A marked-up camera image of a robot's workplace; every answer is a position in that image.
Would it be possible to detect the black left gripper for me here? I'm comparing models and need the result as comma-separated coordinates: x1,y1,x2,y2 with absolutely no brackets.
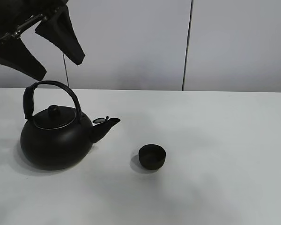
0,0,85,81

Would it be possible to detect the black round teapot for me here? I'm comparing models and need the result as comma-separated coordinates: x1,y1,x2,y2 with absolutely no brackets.
20,81,120,171

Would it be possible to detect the small black teacup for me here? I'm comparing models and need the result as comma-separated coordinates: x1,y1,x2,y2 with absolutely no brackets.
138,144,166,171

